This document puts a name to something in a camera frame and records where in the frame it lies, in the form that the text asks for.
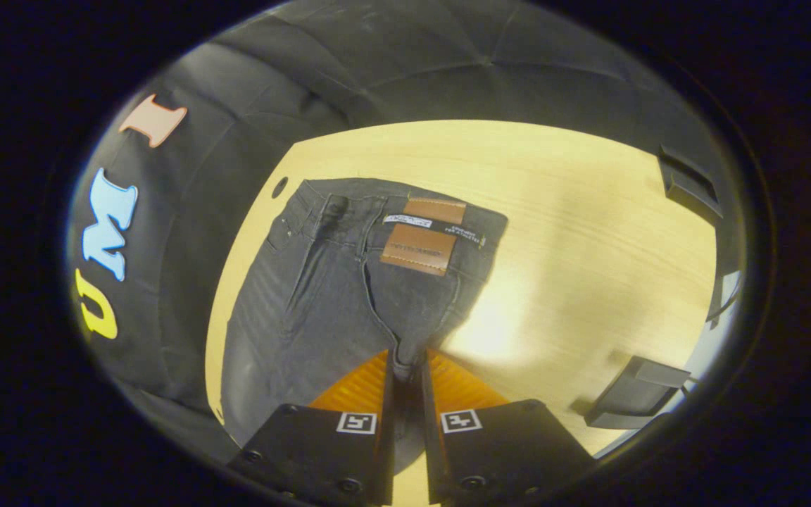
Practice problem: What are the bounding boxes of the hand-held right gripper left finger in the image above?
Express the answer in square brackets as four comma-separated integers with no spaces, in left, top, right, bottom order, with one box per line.
[226,349,399,506]

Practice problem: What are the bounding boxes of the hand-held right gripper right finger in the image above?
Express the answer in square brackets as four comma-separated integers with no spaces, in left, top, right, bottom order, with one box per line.
[416,349,598,505]

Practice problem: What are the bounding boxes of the dark grey jeans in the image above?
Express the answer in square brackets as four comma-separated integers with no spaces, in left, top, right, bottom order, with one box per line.
[220,177,510,474]

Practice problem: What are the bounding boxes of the black backdrop cloth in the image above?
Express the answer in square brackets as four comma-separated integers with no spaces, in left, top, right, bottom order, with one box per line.
[65,0,727,451]

